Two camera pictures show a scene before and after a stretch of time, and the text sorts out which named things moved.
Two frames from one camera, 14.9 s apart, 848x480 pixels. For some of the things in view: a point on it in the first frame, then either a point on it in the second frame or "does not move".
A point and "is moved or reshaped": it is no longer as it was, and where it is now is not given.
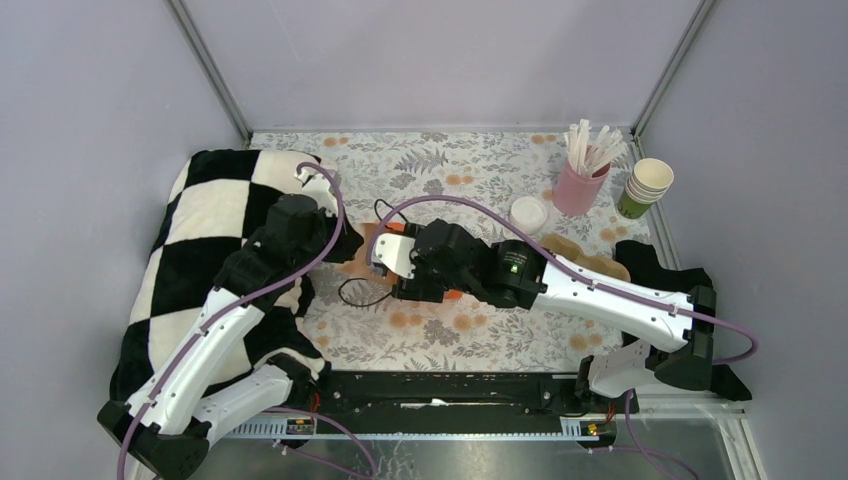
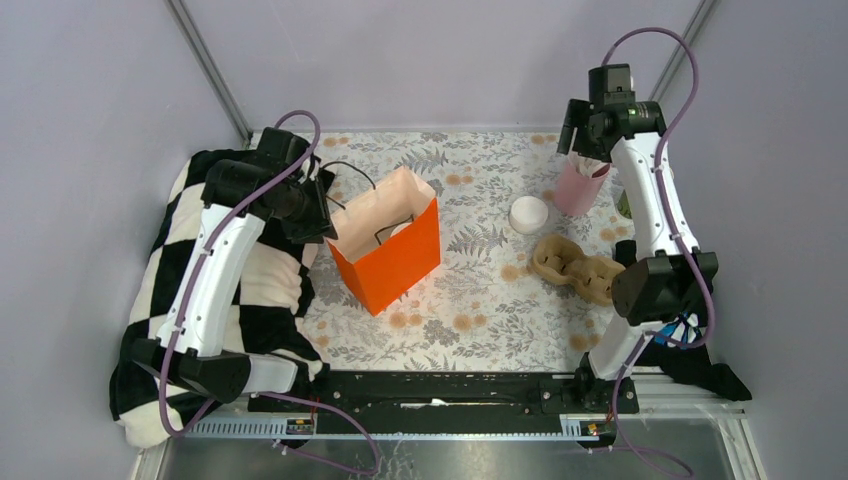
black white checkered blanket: x=212 y=213 does not move
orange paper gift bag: x=358 y=267 is moved or reshaped
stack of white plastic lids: x=527 y=215 does not move
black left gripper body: x=325 y=229 → x=305 y=211
